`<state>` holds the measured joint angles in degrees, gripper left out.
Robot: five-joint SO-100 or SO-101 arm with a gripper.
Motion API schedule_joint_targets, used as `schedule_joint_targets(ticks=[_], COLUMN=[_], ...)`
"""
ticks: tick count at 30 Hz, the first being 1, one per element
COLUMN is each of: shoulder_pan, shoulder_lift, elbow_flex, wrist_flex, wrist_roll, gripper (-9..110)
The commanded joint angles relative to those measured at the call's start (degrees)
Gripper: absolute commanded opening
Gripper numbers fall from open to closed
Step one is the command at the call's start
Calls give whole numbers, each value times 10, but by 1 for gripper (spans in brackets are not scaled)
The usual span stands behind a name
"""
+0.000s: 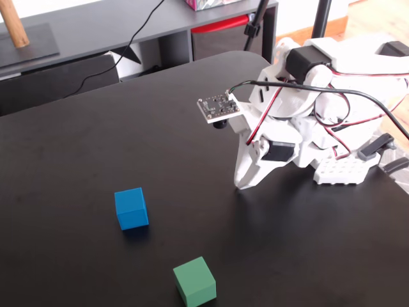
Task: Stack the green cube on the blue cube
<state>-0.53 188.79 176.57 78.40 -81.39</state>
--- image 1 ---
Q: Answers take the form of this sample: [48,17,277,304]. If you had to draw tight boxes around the dark fabric storage bin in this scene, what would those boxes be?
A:
[0,53,121,116]

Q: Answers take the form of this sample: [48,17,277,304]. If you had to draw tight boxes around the thin black power cable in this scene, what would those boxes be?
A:
[62,0,166,98]

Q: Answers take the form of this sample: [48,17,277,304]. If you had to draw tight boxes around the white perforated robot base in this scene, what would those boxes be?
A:
[313,150,382,187]

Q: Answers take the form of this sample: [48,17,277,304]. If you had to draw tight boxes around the grey black table clamp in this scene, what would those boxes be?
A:
[357,133,397,162]

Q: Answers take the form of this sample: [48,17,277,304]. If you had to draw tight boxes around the wooden pole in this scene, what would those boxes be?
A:
[0,0,31,49]

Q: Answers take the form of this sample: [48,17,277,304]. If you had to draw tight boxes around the green cube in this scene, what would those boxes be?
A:
[173,256,217,306]

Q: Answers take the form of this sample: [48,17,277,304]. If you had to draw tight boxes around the plain black stand pole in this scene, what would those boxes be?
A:
[311,0,334,40]

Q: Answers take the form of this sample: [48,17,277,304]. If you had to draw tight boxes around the colourful patterned box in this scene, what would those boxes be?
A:
[183,0,239,12]

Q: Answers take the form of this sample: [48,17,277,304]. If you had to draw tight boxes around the dark storage bin red rim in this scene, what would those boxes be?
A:
[190,13,257,62]

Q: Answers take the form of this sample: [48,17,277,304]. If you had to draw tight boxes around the red white black gripper wire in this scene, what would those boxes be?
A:
[245,81,284,146]

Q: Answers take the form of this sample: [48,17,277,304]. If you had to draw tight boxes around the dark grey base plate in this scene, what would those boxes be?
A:
[0,22,61,68]

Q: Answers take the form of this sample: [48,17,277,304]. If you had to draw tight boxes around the blue cube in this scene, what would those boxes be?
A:
[114,187,150,231]

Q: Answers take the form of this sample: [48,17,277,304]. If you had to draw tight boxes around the bare camera circuit board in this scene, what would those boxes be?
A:
[196,91,242,130]

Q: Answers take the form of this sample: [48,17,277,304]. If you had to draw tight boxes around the black clamp lever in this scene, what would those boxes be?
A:
[382,159,409,175]

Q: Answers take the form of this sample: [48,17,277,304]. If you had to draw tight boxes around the grey sideboard shelf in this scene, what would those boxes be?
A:
[0,0,279,116]

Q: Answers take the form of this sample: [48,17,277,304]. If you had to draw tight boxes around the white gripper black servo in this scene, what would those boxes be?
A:
[228,66,304,191]

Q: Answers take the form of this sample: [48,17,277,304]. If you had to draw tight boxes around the black stand pole with clip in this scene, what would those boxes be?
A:
[243,0,271,52]

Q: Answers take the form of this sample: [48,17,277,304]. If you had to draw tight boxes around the white box black star pattern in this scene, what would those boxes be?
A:
[107,41,162,83]

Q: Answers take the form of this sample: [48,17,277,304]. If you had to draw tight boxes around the red white black looped wire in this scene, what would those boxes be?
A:
[313,91,351,126]

